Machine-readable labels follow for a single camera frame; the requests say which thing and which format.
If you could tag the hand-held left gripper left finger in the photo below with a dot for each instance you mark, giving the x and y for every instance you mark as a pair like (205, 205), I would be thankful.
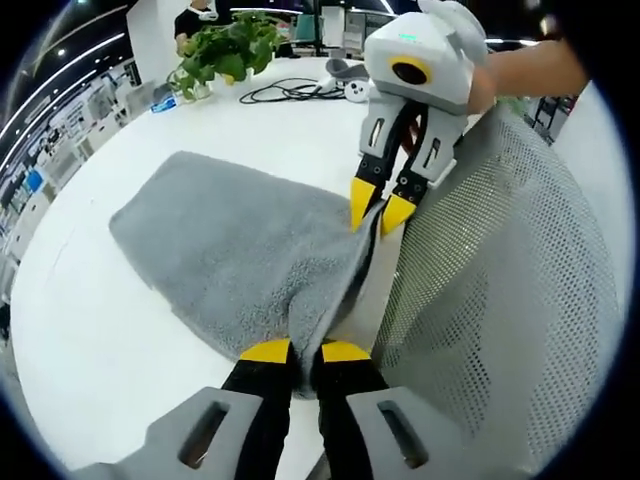
(260, 400)

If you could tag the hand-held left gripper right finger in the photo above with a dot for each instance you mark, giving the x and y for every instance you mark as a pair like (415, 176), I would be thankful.
(350, 400)

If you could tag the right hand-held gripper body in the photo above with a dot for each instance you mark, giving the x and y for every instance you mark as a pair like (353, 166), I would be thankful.
(430, 50)

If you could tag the grey towel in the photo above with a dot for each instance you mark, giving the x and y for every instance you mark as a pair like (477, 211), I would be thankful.
(225, 250)

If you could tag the person's right hand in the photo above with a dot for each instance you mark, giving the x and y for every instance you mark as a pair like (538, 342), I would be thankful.
(485, 87)

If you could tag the white grey headset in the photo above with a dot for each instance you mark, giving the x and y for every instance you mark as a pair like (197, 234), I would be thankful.
(357, 92)

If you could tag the green potted plant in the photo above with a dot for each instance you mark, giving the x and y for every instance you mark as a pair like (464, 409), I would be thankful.
(225, 50)

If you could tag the blue tissue packet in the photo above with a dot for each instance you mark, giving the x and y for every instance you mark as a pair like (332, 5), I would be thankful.
(164, 105)

